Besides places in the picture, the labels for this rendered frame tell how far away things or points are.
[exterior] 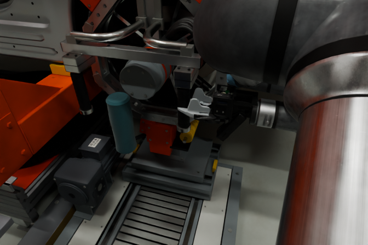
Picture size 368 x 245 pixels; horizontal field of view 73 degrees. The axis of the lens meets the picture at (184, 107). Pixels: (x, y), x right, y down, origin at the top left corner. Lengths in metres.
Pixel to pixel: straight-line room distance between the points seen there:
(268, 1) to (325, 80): 0.07
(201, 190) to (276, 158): 0.66
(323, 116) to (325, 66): 0.03
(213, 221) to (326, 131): 1.21
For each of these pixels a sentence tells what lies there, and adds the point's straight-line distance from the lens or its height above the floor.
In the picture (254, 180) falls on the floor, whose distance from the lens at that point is 1.65.
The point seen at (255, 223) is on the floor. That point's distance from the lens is 1.48.
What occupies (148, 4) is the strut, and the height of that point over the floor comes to 1.06.
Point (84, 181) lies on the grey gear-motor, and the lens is 1.15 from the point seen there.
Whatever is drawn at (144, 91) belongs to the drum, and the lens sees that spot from 0.82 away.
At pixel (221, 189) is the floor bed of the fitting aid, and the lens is 1.47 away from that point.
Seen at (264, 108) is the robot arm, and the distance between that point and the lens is 0.66.
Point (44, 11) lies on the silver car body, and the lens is 1.28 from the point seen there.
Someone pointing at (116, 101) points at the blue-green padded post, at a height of 0.74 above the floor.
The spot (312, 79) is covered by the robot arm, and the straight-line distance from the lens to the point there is 0.19.
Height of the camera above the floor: 1.24
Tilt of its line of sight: 35 degrees down
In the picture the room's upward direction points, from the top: straight up
